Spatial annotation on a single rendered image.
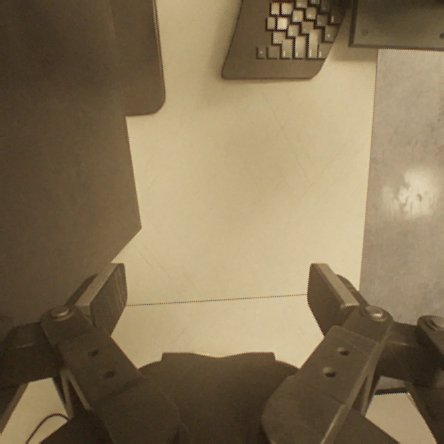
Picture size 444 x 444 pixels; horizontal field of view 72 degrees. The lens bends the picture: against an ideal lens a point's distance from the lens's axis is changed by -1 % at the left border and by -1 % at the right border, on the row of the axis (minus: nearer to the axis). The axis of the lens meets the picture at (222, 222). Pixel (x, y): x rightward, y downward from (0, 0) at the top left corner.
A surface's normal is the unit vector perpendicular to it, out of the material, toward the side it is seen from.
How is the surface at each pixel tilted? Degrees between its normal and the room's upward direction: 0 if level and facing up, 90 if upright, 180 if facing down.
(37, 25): 86
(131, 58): 0
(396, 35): 0
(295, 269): 0
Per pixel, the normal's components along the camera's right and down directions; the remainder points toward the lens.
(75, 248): 1.00, -0.04
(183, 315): 0.02, 0.30
